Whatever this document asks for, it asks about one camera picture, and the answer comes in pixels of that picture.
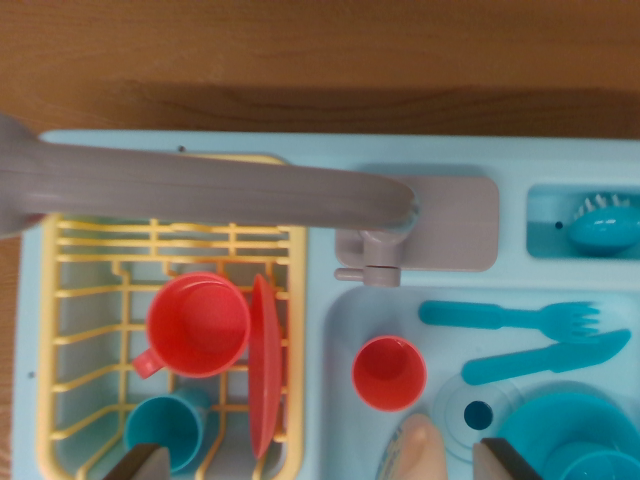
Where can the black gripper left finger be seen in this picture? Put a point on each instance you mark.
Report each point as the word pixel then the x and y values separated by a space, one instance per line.
pixel 142 465

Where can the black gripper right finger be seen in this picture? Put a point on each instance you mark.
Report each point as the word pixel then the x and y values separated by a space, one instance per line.
pixel 497 462

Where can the beige toy detergent bottle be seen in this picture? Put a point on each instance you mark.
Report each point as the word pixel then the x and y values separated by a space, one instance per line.
pixel 420 450

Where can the light blue toy sink unit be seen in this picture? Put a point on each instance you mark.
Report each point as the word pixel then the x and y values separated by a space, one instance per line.
pixel 450 295

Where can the teal toy tumbler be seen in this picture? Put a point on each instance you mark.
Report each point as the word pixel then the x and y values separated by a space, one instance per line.
pixel 160 425

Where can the teal toy plate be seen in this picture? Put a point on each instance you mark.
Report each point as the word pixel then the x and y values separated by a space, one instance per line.
pixel 560 420

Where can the teal toy mug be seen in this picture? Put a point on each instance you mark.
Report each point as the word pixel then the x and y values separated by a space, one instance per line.
pixel 605 467

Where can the teal toy knife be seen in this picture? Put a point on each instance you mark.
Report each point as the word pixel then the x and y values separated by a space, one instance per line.
pixel 540 360

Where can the red toy tumbler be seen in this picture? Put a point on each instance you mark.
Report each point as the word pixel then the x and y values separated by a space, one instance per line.
pixel 389 372

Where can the red toy mug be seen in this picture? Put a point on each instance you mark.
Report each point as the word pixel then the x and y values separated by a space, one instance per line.
pixel 197 325

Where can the teal toy fork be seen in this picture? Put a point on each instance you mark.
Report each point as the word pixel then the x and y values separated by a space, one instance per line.
pixel 465 315

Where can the red toy plate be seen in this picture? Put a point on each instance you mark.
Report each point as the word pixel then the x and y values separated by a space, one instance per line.
pixel 265 370

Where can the yellow dish rack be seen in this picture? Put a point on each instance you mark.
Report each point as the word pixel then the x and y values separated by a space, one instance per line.
pixel 296 300

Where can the teal toy dish brush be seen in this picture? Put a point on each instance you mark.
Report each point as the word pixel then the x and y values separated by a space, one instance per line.
pixel 605 232

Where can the grey toy faucet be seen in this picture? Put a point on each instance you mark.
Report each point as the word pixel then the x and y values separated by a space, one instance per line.
pixel 225 187

